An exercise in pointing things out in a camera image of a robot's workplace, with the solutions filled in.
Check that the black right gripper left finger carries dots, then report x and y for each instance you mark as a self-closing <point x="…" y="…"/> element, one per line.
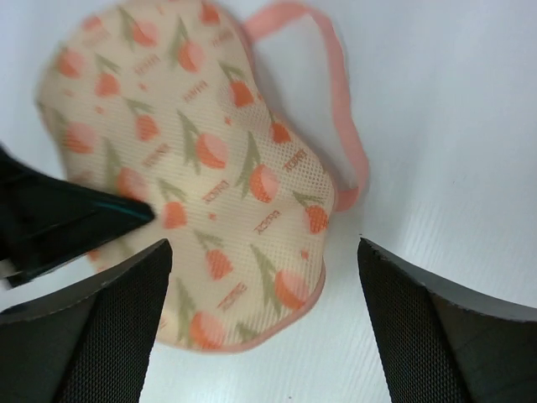
<point x="90" y="341"/>

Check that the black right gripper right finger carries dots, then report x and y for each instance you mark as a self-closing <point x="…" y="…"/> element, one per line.
<point x="442" y="342"/>

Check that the floral mesh laundry bag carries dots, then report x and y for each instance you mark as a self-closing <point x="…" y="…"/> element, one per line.
<point x="157" y="101"/>

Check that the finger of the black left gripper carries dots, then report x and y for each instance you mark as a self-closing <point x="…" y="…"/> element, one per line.
<point x="46" y="222"/>

